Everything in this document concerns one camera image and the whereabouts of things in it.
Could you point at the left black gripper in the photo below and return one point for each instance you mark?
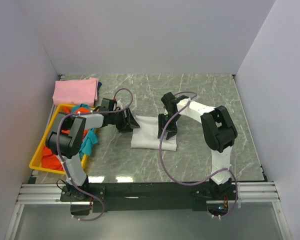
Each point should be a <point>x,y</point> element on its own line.
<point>127,122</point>

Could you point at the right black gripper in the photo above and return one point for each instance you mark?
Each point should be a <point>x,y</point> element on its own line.
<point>161,123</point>

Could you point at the white t shirt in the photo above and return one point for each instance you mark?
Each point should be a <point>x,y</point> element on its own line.
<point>145,137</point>

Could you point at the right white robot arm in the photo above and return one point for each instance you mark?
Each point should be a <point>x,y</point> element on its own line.
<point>218,128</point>

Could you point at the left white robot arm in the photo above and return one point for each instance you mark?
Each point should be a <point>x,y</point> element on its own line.
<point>75,174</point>

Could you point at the teal t shirt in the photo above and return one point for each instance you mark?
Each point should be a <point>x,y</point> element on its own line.
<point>89,136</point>

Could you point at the folded navy t shirt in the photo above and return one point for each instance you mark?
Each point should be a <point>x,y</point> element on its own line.
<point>99,86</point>

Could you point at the folded pink t shirt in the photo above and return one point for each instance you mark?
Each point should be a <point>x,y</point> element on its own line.
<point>76,91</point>

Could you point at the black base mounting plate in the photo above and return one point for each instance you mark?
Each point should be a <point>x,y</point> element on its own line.
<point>133,196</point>

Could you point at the orange t shirt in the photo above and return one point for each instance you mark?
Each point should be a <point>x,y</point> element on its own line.
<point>50,160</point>

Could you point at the yellow plastic bin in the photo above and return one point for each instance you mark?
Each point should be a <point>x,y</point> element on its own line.
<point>40,162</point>

